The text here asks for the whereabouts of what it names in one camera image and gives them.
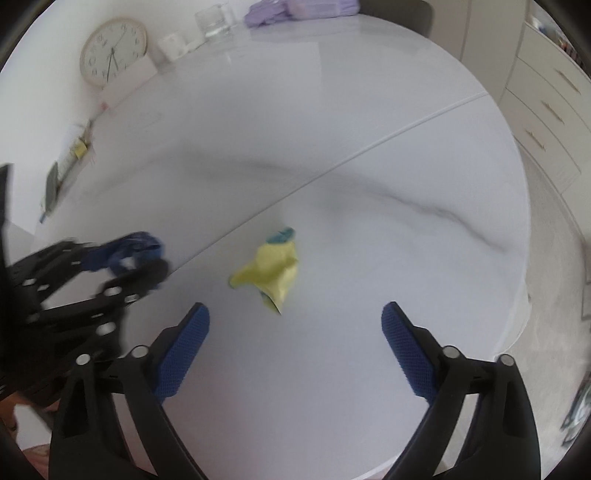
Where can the grey flat tablet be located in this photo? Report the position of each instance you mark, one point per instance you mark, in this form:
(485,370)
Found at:
(51,184)

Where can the yellow sticky notes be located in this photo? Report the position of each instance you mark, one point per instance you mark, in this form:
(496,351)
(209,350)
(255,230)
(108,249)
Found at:
(78,148)

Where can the white rectangular box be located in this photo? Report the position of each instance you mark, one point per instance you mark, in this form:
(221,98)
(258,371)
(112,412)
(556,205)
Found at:
(127,83)

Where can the dark patterned object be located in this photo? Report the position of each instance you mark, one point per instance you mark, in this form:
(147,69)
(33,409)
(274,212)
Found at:
(577,417)

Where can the white drawer cabinet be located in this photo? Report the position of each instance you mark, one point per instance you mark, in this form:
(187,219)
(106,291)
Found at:
(549,101)

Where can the white mug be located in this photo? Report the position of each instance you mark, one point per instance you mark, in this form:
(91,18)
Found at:
(178,46)

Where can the small blue box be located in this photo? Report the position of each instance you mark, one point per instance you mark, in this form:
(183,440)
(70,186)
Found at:
(138,247)

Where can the pink printed garment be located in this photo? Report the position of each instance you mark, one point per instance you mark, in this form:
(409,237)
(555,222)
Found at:
(34,461)

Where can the round wall clock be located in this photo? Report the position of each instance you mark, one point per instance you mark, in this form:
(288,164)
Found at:
(113,50)

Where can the yellow wrapper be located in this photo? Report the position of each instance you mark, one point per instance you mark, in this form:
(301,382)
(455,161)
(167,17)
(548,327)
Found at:
(272,270)

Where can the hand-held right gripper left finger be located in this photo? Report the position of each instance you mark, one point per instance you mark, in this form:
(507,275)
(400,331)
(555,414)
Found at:
(182,355)

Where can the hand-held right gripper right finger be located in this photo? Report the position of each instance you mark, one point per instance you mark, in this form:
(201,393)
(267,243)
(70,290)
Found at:
(411,355)

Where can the purple soft package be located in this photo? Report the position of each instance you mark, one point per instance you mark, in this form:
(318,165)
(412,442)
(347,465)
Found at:
(300,9)

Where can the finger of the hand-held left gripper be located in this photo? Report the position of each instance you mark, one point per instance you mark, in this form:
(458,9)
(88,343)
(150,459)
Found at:
(143,277)
(99,261)

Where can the clear drinking glass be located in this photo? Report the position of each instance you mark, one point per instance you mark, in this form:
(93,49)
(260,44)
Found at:
(214,21)

